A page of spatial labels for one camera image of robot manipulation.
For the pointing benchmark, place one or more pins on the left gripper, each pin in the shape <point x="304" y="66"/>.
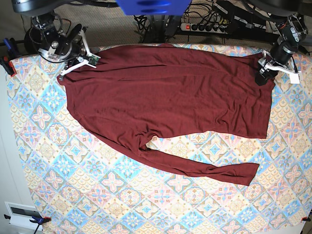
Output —
<point x="281" y="54"/>

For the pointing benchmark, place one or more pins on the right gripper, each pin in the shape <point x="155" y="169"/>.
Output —
<point x="61" y="49"/>

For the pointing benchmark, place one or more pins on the dark red t-shirt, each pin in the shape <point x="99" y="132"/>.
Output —
<point x="138" y="92"/>

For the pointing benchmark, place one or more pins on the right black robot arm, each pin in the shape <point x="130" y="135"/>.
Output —
<point x="51" y="28"/>

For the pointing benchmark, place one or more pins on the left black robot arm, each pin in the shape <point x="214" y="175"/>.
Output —
<point x="293" y="30"/>

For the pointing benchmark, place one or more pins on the black round stool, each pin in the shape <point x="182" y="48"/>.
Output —
<point x="30" y="41"/>

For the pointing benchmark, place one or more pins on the blue clamp upper left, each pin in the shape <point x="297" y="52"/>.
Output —
<point x="9" y="45"/>

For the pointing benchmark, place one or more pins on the black orange table clamp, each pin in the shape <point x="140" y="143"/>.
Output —
<point x="8" y="66"/>

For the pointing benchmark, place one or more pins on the patterned tablecloth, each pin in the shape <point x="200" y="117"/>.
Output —
<point x="87" y="187"/>

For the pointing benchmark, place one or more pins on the orange corner clamp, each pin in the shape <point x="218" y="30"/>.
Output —
<point x="306" y="219"/>

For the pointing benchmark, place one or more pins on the blue black bar clamp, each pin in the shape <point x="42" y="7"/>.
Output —
<point x="36" y="219"/>

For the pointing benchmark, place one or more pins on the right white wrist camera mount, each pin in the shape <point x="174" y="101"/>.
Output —
<point x="84" y="57"/>

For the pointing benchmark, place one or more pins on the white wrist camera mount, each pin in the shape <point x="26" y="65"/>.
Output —
<point x="266" y="63"/>
<point x="84" y="57"/>

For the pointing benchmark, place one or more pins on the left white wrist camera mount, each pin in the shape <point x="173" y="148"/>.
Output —
<point x="266" y="63"/>

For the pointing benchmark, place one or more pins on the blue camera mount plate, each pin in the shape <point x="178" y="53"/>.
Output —
<point x="154" y="7"/>

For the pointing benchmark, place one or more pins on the white power strip red switch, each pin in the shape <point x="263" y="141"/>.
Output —
<point x="209" y="28"/>

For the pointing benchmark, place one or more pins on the white wall socket box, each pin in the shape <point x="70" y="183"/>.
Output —
<point x="20" y="215"/>

